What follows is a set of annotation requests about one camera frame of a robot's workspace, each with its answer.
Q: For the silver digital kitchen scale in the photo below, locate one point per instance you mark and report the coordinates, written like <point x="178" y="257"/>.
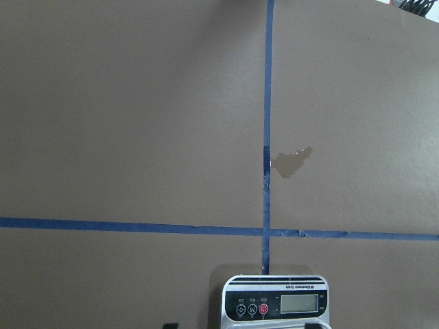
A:
<point x="275" y="301"/>

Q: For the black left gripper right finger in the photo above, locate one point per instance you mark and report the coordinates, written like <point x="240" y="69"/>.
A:
<point x="316" y="326"/>

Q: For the blue tape crosswise line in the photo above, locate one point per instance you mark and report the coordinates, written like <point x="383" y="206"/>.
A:
<point x="109" y="226"/>

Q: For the blue tape lengthwise centre line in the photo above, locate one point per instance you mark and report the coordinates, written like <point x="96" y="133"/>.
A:
<point x="265" y="252"/>

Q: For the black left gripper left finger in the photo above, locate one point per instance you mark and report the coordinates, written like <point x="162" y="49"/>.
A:
<point x="170" y="326"/>

